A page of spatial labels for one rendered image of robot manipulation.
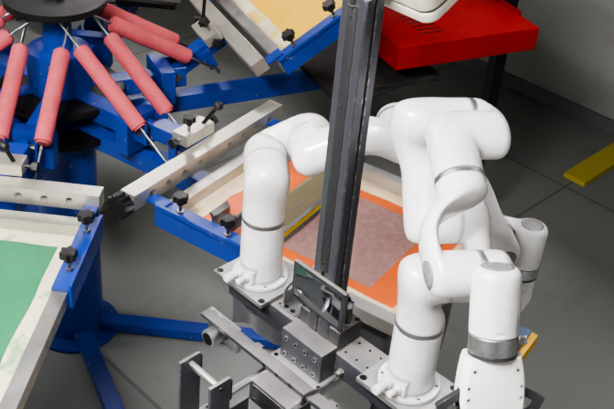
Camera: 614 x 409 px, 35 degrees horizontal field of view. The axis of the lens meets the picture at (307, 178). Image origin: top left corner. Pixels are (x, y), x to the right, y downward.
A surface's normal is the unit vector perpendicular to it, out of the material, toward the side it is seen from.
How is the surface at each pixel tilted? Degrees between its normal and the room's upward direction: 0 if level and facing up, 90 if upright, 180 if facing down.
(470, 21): 0
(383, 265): 0
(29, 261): 0
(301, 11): 32
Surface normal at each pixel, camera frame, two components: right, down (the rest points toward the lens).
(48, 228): -0.07, 0.54
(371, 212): 0.08, -0.84
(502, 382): 0.20, 0.21
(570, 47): -0.71, 0.33
